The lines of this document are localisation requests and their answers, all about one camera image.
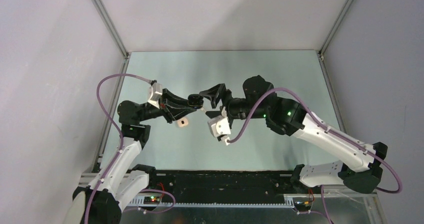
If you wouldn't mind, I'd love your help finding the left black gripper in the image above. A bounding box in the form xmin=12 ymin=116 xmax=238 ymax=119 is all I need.
xmin=138 ymin=88 xmax=196 ymax=124

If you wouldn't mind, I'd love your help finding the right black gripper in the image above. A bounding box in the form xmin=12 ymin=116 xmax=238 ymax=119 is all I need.
xmin=200 ymin=83 xmax=268 ymax=119

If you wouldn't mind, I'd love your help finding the black earbud charging case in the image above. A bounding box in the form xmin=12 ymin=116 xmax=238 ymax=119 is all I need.
xmin=187 ymin=94 xmax=204 ymax=109

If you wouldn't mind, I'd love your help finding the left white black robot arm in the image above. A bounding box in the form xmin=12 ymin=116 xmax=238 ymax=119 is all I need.
xmin=64 ymin=83 xmax=204 ymax=224

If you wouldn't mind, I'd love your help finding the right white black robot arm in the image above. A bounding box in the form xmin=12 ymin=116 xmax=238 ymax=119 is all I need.
xmin=200 ymin=75 xmax=388 ymax=194

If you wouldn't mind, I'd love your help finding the beige earbud charging case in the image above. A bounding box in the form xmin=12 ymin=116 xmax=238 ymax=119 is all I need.
xmin=176 ymin=117 xmax=189 ymax=128

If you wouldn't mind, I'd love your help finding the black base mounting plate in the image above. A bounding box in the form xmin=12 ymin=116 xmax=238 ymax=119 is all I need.
xmin=132 ymin=171 xmax=324 ymax=204

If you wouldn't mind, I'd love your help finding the left controller board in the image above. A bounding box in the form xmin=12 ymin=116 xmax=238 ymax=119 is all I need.
xmin=143 ymin=196 xmax=162 ymax=205

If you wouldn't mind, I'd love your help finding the controller board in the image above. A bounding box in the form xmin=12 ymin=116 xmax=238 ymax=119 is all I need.
xmin=294 ymin=201 xmax=314 ymax=212
xmin=143 ymin=196 xmax=162 ymax=205

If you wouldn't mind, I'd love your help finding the right controller board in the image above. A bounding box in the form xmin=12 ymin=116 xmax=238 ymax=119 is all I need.
xmin=294 ymin=201 xmax=314 ymax=212

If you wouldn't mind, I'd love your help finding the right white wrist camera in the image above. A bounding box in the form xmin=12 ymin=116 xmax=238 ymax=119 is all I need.
xmin=207 ymin=107 xmax=231 ymax=145

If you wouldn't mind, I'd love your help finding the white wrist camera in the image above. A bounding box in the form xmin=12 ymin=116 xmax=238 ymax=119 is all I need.
xmin=147 ymin=80 xmax=163 ymax=109
xmin=207 ymin=107 xmax=231 ymax=145

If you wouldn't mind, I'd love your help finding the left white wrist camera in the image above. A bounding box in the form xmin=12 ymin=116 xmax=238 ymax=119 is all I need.
xmin=147 ymin=80 xmax=163 ymax=109

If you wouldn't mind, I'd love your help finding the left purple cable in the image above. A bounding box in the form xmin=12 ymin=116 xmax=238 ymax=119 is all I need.
xmin=82 ymin=73 xmax=176 ymax=224

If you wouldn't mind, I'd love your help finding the grey slotted cable duct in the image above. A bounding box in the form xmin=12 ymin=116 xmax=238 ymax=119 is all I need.
xmin=127 ymin=196 xmax=295 ymax=209

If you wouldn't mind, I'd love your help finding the left corner aluminium post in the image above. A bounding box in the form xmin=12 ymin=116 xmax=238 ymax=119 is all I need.
xmin=91 ymin=0 xmax=129 ymax=58

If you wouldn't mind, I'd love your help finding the corner aluminium post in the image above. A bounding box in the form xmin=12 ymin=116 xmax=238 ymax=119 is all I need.
xmin=91 ymin=0 xmax=129 ymax=58
xmin=318 ymin=0 xmax=355 ymax=56

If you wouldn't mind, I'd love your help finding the right corner aluminium post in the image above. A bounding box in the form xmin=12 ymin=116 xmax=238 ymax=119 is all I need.
xmin=318 ymin=0 xmax=355 ymax=56

